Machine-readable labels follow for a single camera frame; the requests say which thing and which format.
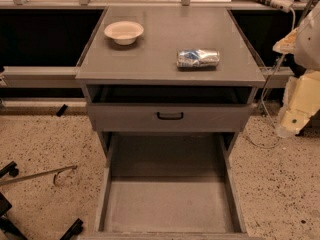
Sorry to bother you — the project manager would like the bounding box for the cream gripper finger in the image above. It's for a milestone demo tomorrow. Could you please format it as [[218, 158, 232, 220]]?
[[276, 71, 320, 138]]

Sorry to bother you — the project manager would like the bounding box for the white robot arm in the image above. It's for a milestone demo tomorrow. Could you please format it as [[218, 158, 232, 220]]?
[[273, 2, 320, 138]]

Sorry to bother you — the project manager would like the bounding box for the closed grey drawer front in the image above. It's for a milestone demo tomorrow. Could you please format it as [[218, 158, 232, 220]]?
[[87, 103, 251, 133]]

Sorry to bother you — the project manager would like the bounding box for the grey drawer cabinet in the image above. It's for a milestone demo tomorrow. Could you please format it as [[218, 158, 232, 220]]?
[[76, 5, 265, 151]]

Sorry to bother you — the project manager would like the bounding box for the open grey bottom drawer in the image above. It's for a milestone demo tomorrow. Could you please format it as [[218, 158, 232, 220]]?
[[77, 133, 263, 240]]

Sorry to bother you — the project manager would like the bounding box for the white paper bowl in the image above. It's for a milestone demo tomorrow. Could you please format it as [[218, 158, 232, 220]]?
[[104, 21, 144, 45]]

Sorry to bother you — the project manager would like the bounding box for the black chair base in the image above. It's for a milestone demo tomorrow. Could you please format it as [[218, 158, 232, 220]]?
[[1, 161, 86, 240]]

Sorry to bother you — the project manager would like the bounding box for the thin metal rod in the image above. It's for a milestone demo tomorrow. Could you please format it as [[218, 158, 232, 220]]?
[[0, 165, 78, 187]]

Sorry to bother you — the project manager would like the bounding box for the white cable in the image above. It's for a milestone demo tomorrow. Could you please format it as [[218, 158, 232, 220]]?
[[245, 7, 297, 150]]

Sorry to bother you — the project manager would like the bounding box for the black drawer handle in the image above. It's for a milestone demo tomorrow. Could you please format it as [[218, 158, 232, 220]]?
[[156, 112, 184, 121]]

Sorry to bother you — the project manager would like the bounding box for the small black floor bracket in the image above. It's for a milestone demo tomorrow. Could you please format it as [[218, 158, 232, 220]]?
[[56, 104, 68, 117]]

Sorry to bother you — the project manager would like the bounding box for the grey metal rail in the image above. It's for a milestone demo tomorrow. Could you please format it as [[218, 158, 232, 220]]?
[[1, 66, 80, 88]]

